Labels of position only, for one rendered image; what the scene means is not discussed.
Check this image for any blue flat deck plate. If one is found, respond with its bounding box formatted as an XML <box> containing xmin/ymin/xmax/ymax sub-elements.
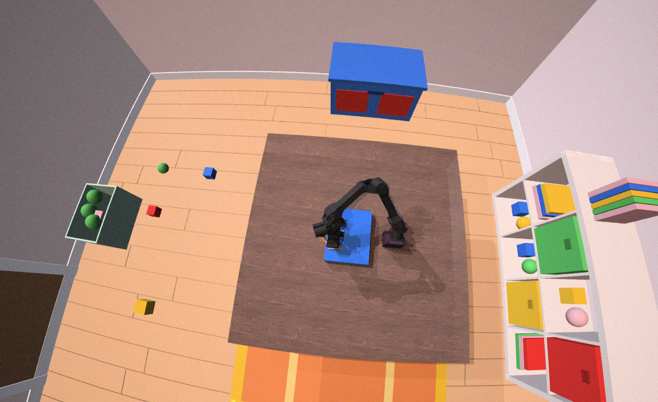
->
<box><xmin>324</xmin><ymin>209</ymin><xmax>372</xmax><ymax>266</ymax></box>

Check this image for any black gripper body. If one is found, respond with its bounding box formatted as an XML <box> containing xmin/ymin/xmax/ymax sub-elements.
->
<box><xmin>327</xmin><ymin>230</ymin><xmax>340</xmax><ymax>248</ymax></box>

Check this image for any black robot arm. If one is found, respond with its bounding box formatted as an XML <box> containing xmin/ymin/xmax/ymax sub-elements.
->
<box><xmin>312</xmin><ymin>177</ymin><xmax>408</xmax><ymax>241</ymax></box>

